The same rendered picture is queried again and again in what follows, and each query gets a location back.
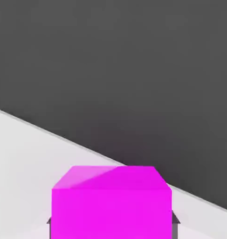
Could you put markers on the small magenta cube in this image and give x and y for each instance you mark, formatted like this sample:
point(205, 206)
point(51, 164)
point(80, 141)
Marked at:
point(111, 205)

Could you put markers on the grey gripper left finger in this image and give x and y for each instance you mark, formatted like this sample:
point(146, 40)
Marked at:
point(49, 226)

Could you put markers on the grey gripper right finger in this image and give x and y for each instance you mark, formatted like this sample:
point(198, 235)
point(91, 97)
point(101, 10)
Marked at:
point(174, 226)

